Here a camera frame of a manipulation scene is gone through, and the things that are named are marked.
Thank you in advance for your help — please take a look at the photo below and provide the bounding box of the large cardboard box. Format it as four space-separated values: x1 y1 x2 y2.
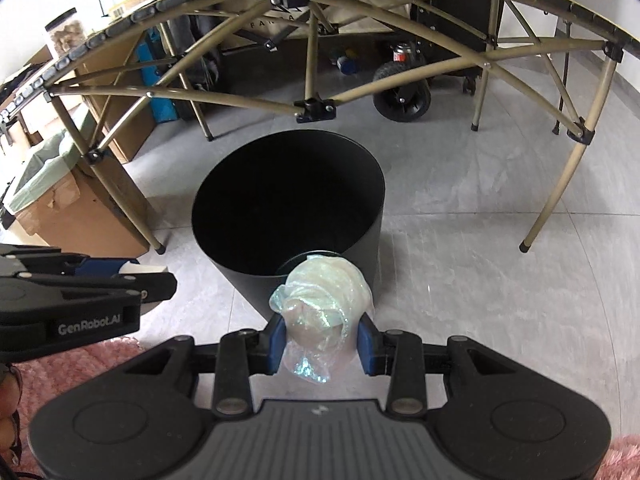
0 125 166 261

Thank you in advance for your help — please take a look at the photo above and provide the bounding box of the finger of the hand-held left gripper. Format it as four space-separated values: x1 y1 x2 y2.
0 273 177 311
0 245 142 279

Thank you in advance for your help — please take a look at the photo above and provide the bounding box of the black suitcase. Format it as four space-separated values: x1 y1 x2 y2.
425 0 503 96

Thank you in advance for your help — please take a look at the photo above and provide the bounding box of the pink fluffy rug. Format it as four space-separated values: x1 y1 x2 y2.
0 337 640 480

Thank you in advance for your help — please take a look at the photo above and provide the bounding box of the pale green plastic bag liner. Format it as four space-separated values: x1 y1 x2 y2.
10 110 96 216

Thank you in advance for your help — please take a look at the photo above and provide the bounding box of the small tan printed box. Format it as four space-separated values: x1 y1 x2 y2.
107 0 147 19

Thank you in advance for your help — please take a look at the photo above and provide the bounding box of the black round trash bin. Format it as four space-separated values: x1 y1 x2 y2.
191 130 387 318

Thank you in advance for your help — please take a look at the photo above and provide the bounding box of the tan slatted folding table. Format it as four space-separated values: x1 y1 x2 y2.
0 0 640 256

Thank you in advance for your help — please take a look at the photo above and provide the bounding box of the blue box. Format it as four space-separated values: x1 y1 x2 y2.
137 30 177 124

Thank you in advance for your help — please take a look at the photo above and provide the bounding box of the person's left hand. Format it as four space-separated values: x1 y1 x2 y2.
0 365 23 466

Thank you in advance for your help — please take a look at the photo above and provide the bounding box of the clear snack jar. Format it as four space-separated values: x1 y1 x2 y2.
45 7 83 57

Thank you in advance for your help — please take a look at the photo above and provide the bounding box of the tall cardboard box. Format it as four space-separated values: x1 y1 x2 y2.
75 35 157 162

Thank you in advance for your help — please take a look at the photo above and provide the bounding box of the clear plastic bag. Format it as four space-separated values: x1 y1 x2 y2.
267 255 375 385

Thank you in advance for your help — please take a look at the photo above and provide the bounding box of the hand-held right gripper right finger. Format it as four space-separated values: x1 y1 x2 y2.
356 312 516 416

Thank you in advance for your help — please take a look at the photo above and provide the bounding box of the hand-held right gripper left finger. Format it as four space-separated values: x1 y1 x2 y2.
122 312 287 418

